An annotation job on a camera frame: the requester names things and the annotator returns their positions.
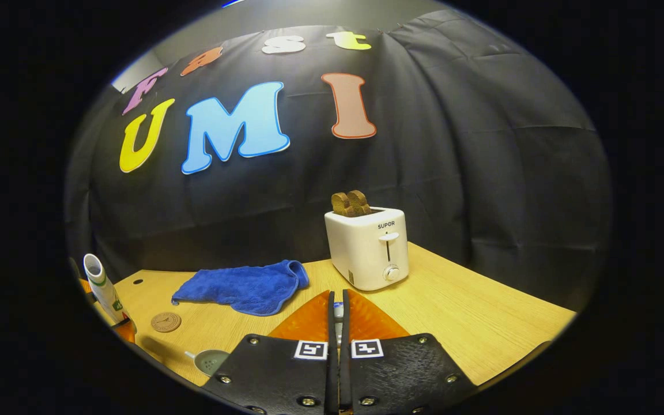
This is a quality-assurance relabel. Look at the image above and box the white toaster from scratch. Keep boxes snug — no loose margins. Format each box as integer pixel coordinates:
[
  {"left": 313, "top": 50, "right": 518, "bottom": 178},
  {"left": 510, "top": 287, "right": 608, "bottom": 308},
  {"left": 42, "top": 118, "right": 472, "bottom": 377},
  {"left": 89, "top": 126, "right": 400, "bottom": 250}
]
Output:
[{"left": 325, "top": 206, "right": 410, "bottom": 292}]

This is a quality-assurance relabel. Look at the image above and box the blue towel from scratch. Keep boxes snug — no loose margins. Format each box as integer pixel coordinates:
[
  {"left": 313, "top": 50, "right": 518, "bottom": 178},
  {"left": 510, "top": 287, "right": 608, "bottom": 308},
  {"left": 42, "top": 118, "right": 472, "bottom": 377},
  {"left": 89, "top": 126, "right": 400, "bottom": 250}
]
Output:
[{"left": 171, "top": 259, "right": 310, "bottom": 317}]

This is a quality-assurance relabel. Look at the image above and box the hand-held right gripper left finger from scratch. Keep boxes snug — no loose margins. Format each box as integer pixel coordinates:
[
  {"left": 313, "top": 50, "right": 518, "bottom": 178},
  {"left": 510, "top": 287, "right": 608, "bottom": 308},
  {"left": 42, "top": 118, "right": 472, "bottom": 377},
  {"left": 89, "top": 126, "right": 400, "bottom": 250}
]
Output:
[{"left": 202, "top": 289, "right": 339, "bottom": 415}]

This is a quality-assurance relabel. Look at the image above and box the round brown coaster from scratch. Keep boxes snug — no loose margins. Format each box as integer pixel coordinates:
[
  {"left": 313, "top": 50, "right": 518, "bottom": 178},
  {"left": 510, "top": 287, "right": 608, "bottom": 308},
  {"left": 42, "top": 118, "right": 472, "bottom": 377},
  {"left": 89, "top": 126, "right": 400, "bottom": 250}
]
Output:
[{"left": 150, "top": 312, "right": 183, "bottom": 334}]

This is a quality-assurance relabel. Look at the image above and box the black backdrop cloth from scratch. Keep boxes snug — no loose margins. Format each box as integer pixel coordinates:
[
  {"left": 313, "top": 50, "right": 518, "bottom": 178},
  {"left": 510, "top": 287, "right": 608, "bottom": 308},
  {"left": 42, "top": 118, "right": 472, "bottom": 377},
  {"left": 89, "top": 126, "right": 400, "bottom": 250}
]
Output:
[{"left": 66, "top": 10, "right": 614, "bottom": 312}]

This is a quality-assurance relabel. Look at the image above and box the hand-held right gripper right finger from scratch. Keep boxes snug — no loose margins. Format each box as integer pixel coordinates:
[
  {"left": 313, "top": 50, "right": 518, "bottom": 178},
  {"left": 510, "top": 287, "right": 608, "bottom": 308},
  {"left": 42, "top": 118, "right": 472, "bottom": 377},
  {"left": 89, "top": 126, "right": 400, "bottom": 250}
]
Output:
[{"left": 340, "top": 288, "right": 478, "bottom": 415}]

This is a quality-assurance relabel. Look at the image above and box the white green-label water bottle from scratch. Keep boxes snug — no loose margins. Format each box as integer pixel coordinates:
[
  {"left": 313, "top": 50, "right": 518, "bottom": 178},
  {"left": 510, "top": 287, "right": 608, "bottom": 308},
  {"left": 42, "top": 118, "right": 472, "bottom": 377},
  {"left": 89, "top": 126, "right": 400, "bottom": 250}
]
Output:
[{"left": 82, "top": 253, "right": 131, "bottom": 327}]

